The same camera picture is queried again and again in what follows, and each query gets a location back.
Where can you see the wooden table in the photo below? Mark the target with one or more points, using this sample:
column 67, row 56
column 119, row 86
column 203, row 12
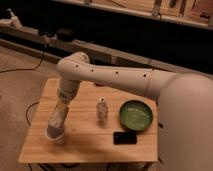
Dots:
column 86, row 141

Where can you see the white object on ledge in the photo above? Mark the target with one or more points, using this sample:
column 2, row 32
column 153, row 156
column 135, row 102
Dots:
column 11, row 20

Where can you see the black power adapter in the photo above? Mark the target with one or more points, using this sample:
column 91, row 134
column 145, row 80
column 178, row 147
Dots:
column 66, row 35

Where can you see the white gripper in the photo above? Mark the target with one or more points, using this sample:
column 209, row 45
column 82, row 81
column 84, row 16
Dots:
column 64, row 98

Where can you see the green ceramic bowl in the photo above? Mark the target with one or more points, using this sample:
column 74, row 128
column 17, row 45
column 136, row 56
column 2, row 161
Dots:
column 135, row 115

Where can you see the red brown sausage toy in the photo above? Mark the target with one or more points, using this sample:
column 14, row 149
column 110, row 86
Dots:
column 98, row 85

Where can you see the white ceramic cup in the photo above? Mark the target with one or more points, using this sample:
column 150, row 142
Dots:
column 55, row 135

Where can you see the black smartphone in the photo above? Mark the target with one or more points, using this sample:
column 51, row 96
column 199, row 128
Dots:
column 124, row 138

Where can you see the white sponge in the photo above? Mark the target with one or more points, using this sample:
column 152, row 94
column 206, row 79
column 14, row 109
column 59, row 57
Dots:
column 58, row 117

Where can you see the small white ceramic bottle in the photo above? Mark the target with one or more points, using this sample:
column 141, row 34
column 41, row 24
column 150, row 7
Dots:
column 102, row 112

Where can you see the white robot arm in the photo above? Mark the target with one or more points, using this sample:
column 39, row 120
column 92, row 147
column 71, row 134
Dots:
column 184, row 101

